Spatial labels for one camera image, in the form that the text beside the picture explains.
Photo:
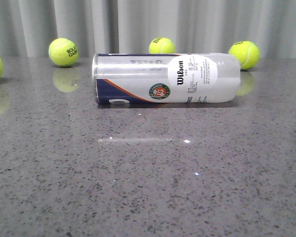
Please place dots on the white Wilson tennis ball can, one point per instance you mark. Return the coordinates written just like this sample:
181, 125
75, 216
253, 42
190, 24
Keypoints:
165, 78

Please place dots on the centre tennis ball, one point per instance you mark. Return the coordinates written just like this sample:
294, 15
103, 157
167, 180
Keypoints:
161, 45

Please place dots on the Roland Garros tennis ball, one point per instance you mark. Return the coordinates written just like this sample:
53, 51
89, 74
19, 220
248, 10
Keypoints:
63, 52

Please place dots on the right tennis ball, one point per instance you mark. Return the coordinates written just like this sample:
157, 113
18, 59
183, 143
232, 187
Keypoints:
246, 52

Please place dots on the grey curtain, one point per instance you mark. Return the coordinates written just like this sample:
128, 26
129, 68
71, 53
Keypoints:
27, 27

